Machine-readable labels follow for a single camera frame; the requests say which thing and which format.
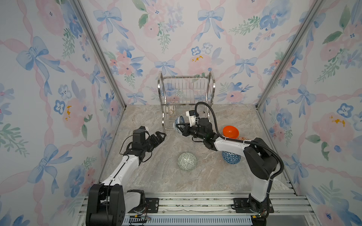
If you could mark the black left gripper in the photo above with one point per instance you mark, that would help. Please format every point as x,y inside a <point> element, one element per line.
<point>160,139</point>

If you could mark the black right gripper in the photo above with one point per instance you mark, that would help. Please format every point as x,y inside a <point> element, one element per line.
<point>186,131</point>

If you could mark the blue floral bowl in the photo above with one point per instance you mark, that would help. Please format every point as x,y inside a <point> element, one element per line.
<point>179,124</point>

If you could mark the maroon white pattern bowl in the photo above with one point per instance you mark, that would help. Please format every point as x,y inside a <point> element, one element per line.
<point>171,109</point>

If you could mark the steel wire dish rack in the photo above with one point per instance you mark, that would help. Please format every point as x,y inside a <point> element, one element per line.
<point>183,92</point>

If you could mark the orange plastic bowl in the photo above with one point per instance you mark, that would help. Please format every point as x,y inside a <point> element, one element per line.
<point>230,132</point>

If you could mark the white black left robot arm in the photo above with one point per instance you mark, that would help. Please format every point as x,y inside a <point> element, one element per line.
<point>107,202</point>

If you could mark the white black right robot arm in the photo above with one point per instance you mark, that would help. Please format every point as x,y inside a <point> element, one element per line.
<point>262,161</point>

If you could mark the green pattern bowl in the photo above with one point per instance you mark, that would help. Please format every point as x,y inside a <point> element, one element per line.
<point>187,161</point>

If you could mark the blue geometric pattern bowl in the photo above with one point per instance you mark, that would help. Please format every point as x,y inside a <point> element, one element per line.
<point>231,158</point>

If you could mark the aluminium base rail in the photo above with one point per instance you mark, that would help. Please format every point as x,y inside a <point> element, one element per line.
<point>215,209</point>

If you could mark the aluminium corner post left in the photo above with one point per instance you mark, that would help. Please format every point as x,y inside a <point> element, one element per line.
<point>79,10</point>

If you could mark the aluminium corner post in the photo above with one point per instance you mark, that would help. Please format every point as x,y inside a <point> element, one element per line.
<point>79,10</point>
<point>312,13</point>

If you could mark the aluminium corner post right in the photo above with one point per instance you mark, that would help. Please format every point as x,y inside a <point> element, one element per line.
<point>312,13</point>

